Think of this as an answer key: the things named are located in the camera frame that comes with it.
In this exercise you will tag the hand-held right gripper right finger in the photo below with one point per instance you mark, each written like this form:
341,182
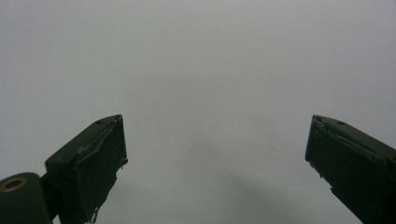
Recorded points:
351,165

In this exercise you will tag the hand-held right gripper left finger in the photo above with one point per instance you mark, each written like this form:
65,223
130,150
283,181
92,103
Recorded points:
90,165

